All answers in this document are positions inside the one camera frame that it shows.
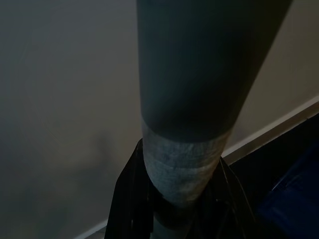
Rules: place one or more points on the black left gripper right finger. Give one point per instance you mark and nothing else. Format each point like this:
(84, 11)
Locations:
(224, 211)

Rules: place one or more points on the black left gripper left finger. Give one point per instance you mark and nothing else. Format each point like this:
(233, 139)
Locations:
(129, 199)

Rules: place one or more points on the large black floor mat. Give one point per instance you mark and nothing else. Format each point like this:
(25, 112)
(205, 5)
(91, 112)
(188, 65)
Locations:
(251, 169)

